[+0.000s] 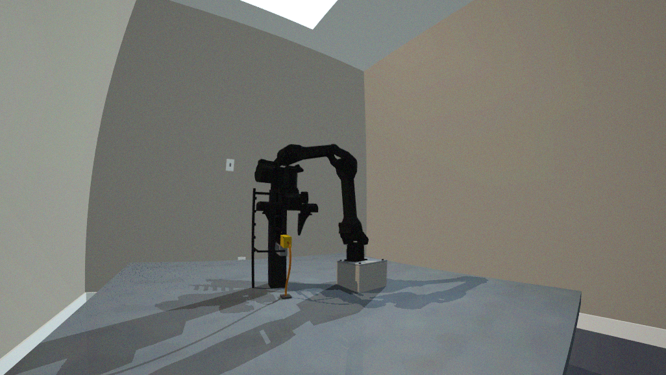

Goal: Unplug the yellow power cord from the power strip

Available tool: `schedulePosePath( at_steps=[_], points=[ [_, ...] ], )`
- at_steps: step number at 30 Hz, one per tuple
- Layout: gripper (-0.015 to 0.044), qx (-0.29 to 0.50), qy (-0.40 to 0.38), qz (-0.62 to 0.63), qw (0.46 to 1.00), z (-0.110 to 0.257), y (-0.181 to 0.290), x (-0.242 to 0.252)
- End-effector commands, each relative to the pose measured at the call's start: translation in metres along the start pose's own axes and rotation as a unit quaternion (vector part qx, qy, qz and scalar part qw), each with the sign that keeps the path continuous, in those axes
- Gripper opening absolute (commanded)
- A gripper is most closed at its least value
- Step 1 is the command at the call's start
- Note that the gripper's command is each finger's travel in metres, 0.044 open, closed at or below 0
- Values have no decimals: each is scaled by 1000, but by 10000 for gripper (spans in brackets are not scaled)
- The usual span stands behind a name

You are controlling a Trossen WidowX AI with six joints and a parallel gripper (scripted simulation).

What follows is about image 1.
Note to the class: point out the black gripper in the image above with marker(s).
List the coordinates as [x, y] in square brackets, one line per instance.
[268, 207]

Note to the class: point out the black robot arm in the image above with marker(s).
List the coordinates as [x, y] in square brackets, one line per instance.
[346, 168]

